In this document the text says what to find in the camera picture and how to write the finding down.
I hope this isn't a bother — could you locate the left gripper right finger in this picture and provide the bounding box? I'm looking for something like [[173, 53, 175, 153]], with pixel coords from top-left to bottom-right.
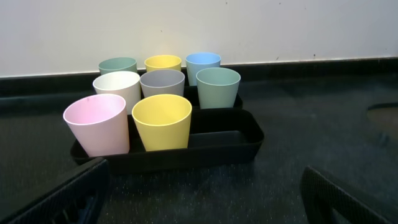
[[300, 166, 396, 224]]

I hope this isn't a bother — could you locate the white cup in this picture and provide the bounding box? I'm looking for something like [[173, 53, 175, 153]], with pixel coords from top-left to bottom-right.
[[92, 70, 141, 115]]

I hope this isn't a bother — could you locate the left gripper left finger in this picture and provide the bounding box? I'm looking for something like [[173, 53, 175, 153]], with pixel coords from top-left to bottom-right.
[[0, 157, 110, 224]]

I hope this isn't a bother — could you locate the black tray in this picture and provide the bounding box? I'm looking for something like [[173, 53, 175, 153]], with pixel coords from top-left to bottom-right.
[[70, 83, 265, 174]]

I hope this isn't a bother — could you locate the blue cup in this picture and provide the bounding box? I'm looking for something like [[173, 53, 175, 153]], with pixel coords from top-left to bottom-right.
[[185, 52, 222, 86]]

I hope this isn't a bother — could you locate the pink cup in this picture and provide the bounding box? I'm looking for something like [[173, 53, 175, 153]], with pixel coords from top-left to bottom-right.
[[63, 93, 131, 157]]

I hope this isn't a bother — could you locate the yellow cup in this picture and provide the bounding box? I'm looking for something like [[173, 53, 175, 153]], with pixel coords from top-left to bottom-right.
[[131, 94, 193, 152], [144, 54, 182, 73]]

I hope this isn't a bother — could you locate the green cup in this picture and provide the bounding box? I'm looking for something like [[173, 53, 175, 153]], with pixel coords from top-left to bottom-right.
[[98, 57, 138, 75], [195, 67, 241, 110]]

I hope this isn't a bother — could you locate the grey cup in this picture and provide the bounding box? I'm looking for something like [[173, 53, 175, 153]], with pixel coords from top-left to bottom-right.
[[139, 68, 186, 98]]

